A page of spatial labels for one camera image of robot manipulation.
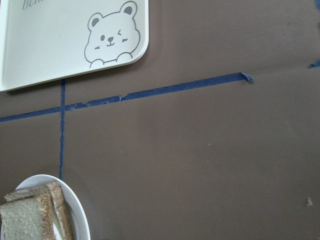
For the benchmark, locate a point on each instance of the bread slice with seeded crust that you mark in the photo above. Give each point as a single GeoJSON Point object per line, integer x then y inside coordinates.
{"type": "Point", "coordinates": [28, 219]}

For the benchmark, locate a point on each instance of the white round plate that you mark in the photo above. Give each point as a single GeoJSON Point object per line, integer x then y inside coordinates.
{"type": "Point", "coordinates": [74, 207]}

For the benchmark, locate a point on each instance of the bottom bread slice on plate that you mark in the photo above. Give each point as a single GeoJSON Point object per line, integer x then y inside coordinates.
{"type": "Point", "coordinates": [62, 225]}

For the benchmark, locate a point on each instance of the cream tray with bear print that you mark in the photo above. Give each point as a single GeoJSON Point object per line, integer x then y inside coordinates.
{"type": "Point", "coordinates": [46, 40]}

